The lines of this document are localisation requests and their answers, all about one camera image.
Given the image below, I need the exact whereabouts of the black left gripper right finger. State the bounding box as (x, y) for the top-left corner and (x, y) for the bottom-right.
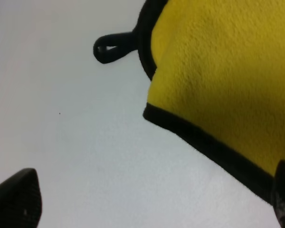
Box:
(271, 160), (285, 228)

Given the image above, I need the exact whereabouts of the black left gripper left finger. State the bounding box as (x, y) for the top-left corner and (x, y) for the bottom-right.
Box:
(0, 168), (42, 228)

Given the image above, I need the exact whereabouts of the yellow towel with black trim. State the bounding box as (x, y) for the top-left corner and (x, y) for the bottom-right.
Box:
(93, 0), (285, 204)

